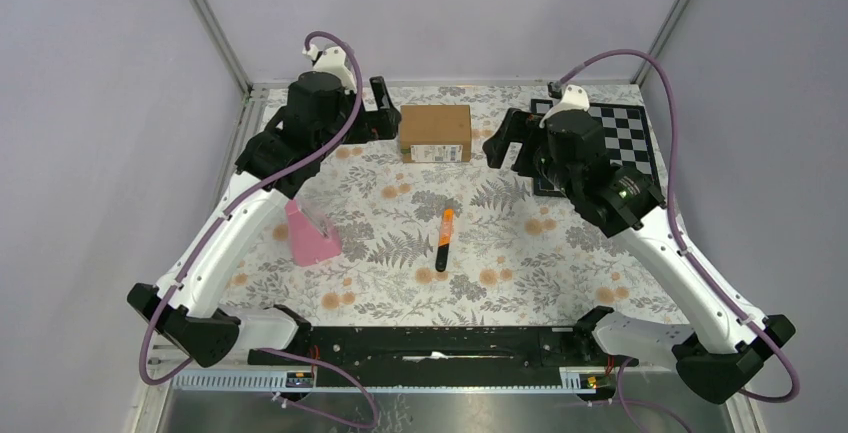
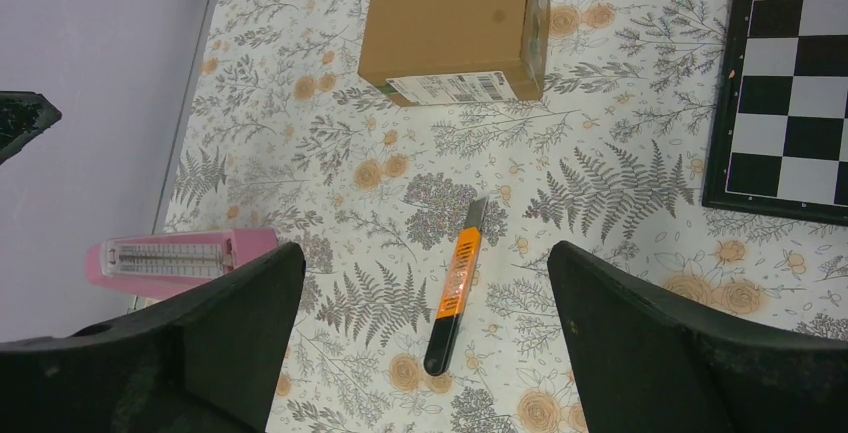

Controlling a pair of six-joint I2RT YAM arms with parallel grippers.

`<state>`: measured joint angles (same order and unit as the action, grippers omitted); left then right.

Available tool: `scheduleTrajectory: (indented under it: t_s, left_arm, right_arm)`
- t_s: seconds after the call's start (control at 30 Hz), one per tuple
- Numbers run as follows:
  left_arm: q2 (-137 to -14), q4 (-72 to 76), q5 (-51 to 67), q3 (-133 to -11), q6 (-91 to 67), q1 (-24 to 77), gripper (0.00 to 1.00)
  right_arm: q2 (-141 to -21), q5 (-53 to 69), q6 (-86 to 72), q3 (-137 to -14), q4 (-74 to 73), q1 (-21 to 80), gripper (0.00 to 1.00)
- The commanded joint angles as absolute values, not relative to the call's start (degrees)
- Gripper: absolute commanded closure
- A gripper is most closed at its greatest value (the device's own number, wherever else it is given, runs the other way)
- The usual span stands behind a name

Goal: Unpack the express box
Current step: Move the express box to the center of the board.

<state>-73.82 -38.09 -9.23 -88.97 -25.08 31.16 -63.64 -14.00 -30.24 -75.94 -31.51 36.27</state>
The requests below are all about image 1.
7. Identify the floral patterned table mat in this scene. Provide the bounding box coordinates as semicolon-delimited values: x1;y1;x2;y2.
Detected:
223;86;683;326

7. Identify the orange black utility knife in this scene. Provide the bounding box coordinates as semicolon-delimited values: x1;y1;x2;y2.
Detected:
435;208;455;272

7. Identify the pink plastic bag package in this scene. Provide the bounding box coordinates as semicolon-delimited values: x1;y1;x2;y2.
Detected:
285;200;342;267

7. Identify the grey slotted cable duct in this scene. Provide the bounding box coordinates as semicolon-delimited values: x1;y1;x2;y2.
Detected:
172;365;597;395

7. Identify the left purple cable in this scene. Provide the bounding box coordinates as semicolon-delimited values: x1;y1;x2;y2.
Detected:
137;31;365;388

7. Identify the purple cable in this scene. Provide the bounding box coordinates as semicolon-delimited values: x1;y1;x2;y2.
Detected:
547;48;802;405
137;31;365;388

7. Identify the brown cardboard express box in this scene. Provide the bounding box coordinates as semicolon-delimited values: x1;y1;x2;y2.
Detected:
398;105;472;163

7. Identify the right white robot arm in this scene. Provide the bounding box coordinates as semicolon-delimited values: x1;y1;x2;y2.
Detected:
483;108;796;404

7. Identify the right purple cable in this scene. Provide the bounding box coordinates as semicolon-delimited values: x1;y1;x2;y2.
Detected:
547;48;802;405

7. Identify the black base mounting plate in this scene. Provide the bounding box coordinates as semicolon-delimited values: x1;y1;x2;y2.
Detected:
248;326;624;380

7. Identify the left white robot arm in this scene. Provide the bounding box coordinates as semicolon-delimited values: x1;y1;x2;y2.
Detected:
127;71;401;371

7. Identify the black white chessboard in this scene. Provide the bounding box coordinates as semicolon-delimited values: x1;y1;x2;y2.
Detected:
529;98;664;199

